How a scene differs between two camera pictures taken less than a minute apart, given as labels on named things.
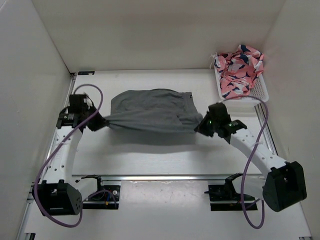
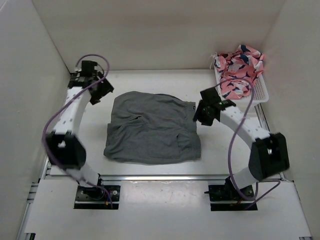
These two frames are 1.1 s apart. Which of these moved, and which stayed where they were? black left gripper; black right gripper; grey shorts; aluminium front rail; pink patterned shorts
Moved: black left gripper; grey shorts; black right gripper
Stayed: aluminium front rail; pink patterned shorts
